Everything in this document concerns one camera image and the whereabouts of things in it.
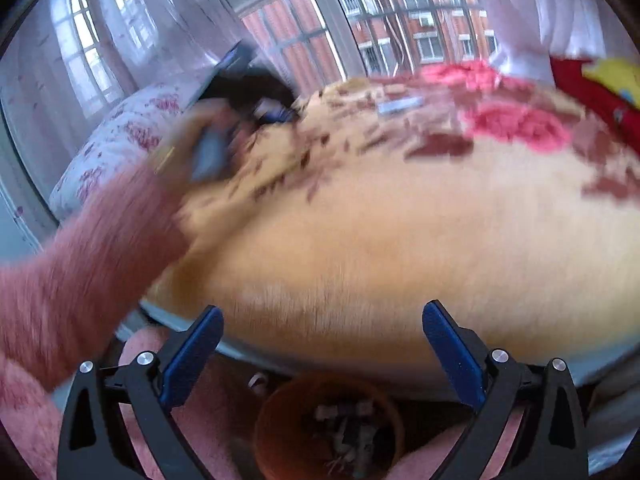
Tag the floral pillow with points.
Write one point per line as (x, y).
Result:
(115, 135)

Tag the small white object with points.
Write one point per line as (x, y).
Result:
(257, 384)

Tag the person's left forearm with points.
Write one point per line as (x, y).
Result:
(90, 270)

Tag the person's leg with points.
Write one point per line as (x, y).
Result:
(225, 425)
(430, 460)

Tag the blue white wrapper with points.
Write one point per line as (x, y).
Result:
(395, 106)

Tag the yellow cloth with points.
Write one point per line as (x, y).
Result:
(617, 77)

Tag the orange plastic bucket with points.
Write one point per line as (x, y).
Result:
(275, 435)

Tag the pile of paper scraps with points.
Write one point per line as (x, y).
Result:
(350, 435)

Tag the red brick building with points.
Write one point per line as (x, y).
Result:
(395, 25)

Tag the sheer white curtain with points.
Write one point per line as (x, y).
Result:
(165, 20)

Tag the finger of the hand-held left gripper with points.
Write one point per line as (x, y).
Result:
(277, 114)

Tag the person's right leg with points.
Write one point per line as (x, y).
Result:
(430, 460)

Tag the person's left hand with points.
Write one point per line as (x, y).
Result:
(180, 140)

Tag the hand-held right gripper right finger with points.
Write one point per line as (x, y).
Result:
(455, 355)

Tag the white bed mattress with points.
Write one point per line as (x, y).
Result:
(612, 380)

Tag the small paned window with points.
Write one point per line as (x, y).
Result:
(95, 45)

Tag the person's left leg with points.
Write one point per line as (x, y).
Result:
(225, 425)

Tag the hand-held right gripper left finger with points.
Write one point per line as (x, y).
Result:
(192, 355)

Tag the red cloth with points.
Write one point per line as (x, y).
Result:
(595, 97)

